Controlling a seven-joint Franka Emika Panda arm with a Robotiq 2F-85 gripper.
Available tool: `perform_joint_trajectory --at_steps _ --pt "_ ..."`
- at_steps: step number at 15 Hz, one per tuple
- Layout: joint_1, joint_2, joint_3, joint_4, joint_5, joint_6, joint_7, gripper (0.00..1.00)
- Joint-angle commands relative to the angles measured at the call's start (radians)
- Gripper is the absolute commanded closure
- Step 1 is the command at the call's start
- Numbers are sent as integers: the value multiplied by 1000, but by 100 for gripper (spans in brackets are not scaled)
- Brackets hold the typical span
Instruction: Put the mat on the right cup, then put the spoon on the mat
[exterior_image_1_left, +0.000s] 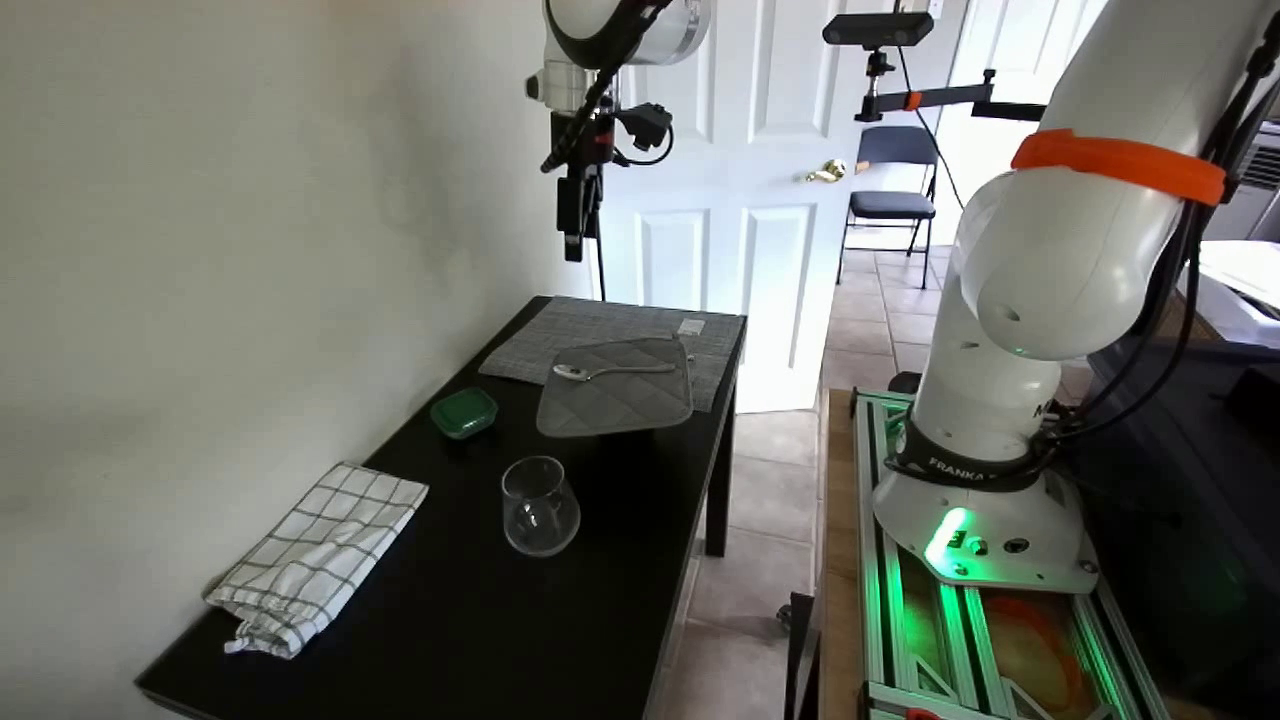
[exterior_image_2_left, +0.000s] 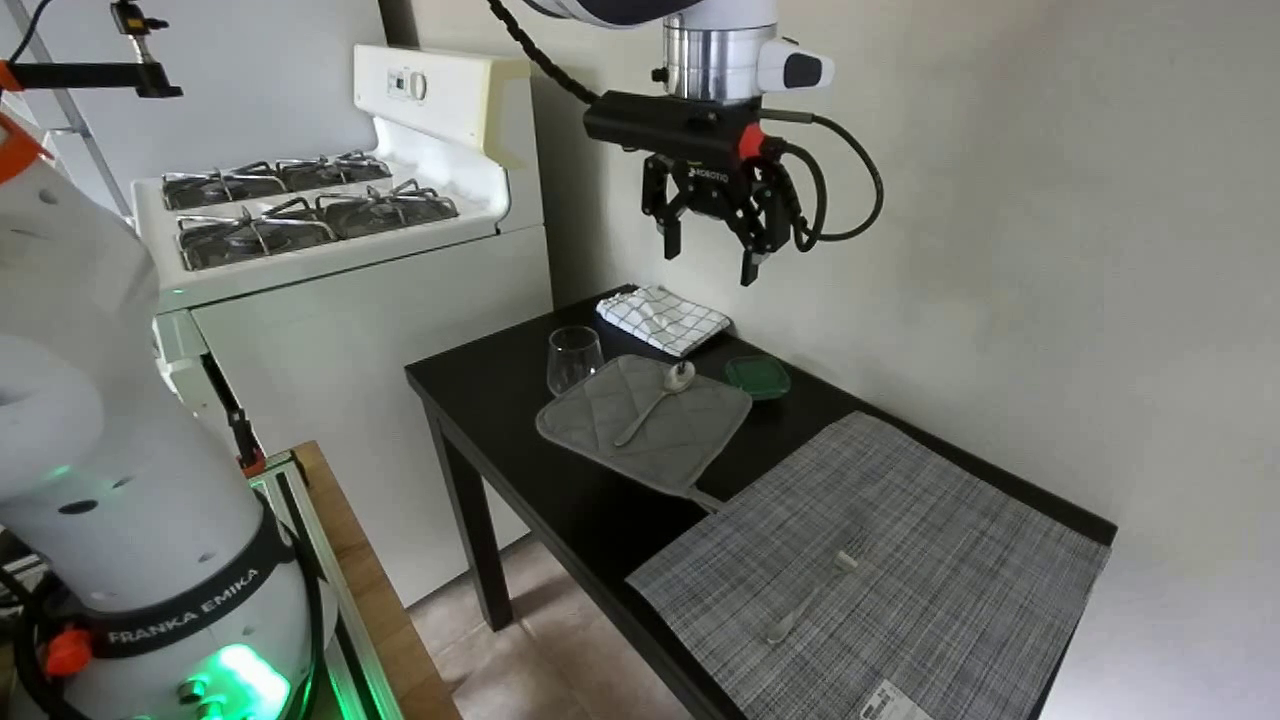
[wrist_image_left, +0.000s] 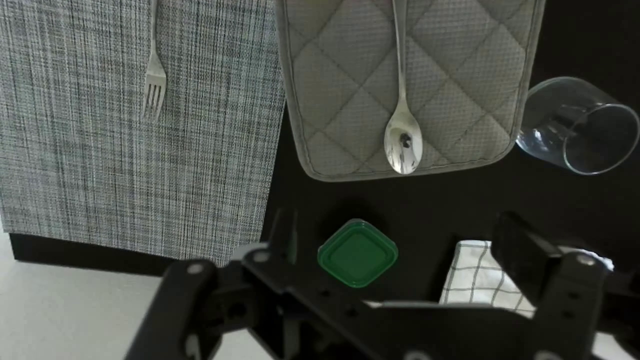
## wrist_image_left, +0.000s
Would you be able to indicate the silver spoon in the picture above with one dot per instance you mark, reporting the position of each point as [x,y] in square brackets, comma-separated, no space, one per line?
[402,136]

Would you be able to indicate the clear stemless glass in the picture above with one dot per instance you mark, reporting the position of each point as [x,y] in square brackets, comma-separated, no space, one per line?
[580,130]

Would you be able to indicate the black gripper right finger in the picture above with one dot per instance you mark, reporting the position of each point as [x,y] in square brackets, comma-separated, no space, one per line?
[566,301]

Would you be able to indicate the silver fork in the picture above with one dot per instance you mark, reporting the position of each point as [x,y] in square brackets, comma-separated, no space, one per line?
[154,86]

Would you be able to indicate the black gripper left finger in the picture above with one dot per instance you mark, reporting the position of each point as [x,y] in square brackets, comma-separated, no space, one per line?
[201,292]

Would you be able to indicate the grey quilted pot holder mat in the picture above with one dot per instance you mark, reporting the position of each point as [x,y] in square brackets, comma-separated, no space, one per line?
[467,80]

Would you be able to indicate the grey woven placemat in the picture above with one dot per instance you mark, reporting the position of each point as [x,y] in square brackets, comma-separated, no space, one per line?
[100,133]

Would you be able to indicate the white checkered cloth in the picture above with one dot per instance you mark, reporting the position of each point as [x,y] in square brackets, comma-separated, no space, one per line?
[470,277]

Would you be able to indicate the green square lid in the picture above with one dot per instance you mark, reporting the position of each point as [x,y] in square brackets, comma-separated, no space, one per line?
[358,253]

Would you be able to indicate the black table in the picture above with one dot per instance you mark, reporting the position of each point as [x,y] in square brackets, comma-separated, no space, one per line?
[441,207]

